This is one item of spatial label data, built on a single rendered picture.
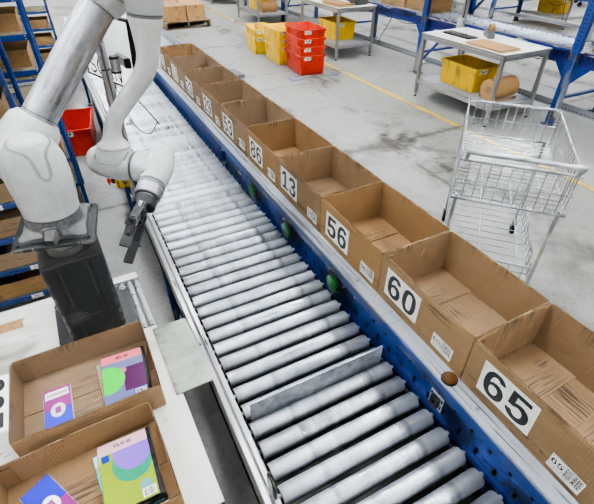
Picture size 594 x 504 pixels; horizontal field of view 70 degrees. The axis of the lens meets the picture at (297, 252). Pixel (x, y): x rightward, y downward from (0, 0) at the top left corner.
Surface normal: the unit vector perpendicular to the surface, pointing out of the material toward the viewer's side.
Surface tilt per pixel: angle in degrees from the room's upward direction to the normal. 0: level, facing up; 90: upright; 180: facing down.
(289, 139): 90
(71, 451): 89
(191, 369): 0
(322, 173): 89
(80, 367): 0
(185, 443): 0
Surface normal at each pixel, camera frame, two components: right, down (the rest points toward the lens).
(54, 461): 0.51, 0.51
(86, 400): 0.01, -0.78
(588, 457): -0.88, 0.29
